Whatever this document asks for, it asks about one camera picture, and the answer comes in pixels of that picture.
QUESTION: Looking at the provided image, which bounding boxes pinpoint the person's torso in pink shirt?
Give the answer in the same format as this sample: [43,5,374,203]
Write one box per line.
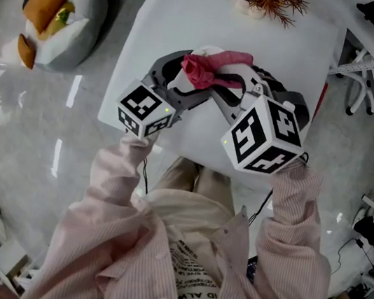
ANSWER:
[18,169,341,299]

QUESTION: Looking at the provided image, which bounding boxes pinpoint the person's left forearm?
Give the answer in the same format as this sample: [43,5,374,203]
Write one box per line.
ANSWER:
[84,127,175,222]

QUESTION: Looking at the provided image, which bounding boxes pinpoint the white beanbag chair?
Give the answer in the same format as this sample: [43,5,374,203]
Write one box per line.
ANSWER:
[13,0,111,80]

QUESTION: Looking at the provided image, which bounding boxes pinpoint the large orange cushion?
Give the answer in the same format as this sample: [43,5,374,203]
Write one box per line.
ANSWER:
[19,0,71,38]

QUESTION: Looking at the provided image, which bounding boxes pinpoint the person's right forearm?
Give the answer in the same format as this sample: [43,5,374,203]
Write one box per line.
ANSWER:
[256,155,336,253]

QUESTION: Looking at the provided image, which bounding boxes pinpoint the small orange cushion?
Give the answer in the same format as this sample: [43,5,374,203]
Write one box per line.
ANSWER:
[13,33,41,71]

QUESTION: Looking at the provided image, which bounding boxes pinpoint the person's legs in beige trousers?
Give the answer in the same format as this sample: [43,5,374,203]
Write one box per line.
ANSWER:
[148,152,244,218]

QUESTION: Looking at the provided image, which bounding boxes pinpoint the yellow green pillow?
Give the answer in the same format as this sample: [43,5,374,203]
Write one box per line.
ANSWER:
[37,0,78,46]

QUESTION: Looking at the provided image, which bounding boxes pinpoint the thin black cable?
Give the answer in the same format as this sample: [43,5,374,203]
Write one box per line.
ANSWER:
[247,186,275,228]
[136,158,155,195]

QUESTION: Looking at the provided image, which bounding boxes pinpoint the red flat panel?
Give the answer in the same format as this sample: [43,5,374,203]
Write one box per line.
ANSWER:
[313,81,329,120]

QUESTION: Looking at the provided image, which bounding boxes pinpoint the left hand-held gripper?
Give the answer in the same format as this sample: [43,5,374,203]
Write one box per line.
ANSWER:
[111,40,222,150]

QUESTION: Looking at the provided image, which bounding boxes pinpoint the pink cloth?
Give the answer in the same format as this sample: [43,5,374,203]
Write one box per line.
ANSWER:
[177,42,256,98]

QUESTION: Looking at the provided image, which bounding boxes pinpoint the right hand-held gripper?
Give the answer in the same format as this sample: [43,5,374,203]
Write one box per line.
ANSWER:
[199,57,319,182]

